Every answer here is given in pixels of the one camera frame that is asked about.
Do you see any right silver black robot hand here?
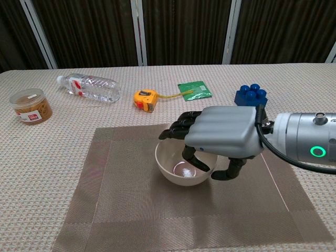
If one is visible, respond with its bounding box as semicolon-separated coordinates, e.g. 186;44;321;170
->
159;104;266;182

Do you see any light brown bowl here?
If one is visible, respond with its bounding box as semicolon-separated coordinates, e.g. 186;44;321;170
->
154;141;218;187

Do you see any brown woven placemat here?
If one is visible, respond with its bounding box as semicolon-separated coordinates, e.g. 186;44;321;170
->
51;123;335;252

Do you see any blue building block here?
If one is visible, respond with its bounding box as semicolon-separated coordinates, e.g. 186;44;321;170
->
234;83;268;108

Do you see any green foil sachet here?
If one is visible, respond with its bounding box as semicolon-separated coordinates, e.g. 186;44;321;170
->
177;80;213;102

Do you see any orange tape measure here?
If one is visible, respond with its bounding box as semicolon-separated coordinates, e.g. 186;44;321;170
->
133;89;195;114

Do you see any black pleated curtain panel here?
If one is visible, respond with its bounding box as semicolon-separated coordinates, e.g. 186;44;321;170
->
141;0;233;66
31;0;139;69
230;0;336;65
0;0;49;73

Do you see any clear plastic water bottle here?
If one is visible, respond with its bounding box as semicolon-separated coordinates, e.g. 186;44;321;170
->
56;73;121;104

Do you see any beige woven tablecloth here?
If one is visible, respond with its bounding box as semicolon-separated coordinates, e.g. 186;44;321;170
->
0;61;336;252

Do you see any clear jar of rubber bands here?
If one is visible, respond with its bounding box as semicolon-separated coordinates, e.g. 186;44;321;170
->
9;88;53;126

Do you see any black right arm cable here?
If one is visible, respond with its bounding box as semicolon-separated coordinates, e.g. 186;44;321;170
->
255;104;336;175

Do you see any silver aluminium frame post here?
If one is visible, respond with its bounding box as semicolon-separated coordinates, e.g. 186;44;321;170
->
324;43;336;64
130;0;148;67
222;0;242;65
19;0;58;70

